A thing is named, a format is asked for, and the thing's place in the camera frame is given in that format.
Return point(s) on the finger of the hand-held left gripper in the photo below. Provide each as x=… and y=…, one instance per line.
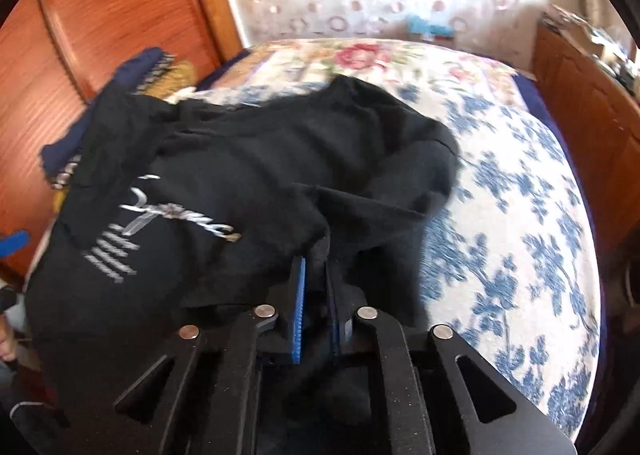
x=14, y=241
x=6, y=300

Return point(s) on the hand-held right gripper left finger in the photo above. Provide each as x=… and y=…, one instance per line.
x=299, y=305

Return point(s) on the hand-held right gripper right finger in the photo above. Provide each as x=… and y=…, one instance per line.
x=334, y=315

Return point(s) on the black printed t-shirt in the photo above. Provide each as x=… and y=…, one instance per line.
x=280, y=160

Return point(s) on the person's left hand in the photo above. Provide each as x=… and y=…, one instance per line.
x=6, y=341

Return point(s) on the blue floral bed sheet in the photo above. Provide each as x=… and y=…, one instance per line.
x=500, y=235

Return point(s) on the navy folded cloth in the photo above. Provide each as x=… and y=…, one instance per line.
x=150, y=60

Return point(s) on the wooden wardrobe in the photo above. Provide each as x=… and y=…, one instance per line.
x=100, y=10

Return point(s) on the navy bed cover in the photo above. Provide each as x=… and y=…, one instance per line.
x=530, y=95

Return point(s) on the small blue box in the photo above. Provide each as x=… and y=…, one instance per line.
x=425, y=26

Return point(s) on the wooden dresser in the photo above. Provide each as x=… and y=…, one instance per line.
x=590, y=110

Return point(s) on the clutter on dresser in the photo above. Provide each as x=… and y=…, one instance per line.
x=595, y=35

